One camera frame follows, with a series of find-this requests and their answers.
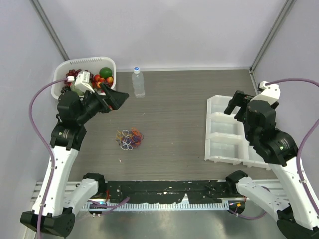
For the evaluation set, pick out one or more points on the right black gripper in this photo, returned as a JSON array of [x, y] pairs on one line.
[[239, 97]]

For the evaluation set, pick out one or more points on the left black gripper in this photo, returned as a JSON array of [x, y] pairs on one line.
[[116, 98]]

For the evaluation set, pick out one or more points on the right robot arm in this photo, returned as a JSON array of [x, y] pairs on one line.
[[295, 217]]

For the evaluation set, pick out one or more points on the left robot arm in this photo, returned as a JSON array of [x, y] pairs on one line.
[[53, 212]]

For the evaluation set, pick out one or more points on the red yellow peaches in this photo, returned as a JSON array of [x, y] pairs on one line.
[[97, 80]]

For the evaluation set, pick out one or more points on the green lime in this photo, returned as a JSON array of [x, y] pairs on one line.
[[105, 72]]

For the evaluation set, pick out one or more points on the clear plastic water bottle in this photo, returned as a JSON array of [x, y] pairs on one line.
[[138, 83]]

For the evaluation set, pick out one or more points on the white compartment organizer tray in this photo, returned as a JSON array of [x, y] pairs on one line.
[[225, 140]]

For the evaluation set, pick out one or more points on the white plastic basket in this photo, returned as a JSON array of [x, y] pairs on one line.
[[92, 64]]

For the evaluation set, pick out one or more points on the green melon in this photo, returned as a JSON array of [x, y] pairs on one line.
[[75, 89]]

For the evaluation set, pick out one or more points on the red grape bunch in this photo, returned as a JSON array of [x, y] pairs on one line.
[[75, 73]]

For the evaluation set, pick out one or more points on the dark grape bunch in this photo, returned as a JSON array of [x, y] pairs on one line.
[[65, 89]]

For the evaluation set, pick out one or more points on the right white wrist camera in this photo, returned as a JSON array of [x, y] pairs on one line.
[[269, 93]]

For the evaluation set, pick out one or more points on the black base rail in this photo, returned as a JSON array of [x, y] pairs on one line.
[[167, 192]]

